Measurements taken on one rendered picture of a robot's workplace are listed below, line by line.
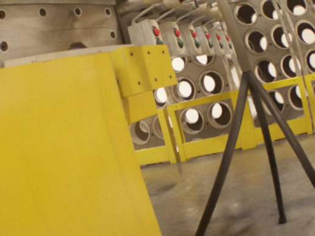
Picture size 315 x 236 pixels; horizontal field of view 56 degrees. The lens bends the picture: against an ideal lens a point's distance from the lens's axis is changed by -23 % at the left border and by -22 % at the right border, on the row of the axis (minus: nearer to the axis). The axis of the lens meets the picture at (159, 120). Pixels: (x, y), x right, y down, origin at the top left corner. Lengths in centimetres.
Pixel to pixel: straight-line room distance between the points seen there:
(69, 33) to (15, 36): 25
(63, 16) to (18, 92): 71
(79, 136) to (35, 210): 15
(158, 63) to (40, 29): 44
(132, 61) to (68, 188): 29
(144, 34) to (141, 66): 62
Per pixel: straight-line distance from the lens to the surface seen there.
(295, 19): 307
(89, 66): 56
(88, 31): 120
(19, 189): 42
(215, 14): 192
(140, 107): 89
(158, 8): 148
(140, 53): 70
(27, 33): 99
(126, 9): 136
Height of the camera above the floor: 49
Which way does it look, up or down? 4 degrees down
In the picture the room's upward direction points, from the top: 15 degrees counter-clockwise
